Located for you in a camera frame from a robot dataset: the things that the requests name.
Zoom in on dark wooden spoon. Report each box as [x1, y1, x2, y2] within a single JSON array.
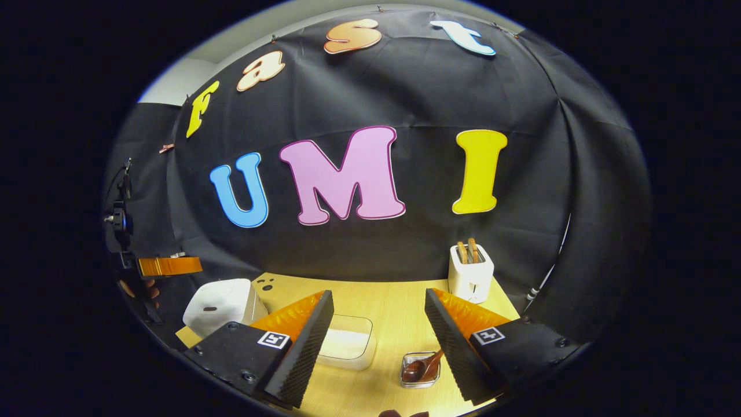
[[402, 349, 445, 383]]

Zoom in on white toaster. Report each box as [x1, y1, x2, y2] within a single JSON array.
[[447, 243, 495, 305]]

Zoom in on white cable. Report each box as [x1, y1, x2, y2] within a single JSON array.
[[524, 214, 573, 302]]

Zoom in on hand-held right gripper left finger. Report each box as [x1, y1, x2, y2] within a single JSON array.
[[184, 290, 335, 409]]

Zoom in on clear glass chopstick holder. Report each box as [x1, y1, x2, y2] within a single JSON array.
[[399, 352, 442, 389]]

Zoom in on clear container of white rice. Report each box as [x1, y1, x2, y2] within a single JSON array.
[[316, 314, 377, 371]]

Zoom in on white rice cooker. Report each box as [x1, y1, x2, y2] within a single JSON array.
[[182, 279, 268, 338]]

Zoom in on black backdrop cloth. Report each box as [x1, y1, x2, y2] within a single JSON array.
[[104, 6, 652, 342]]

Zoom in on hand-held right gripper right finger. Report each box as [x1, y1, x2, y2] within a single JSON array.
[[424, 288, 582, 406]]

